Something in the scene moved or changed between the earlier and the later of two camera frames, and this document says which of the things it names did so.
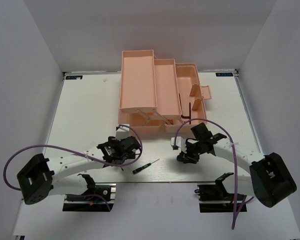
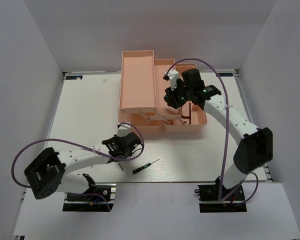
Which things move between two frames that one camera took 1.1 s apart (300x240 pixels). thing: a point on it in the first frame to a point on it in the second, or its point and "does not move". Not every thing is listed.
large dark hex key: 189,117 does not move
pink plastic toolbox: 158,96 does not move
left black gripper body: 131,156 does not move
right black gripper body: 193,152 to 179,96
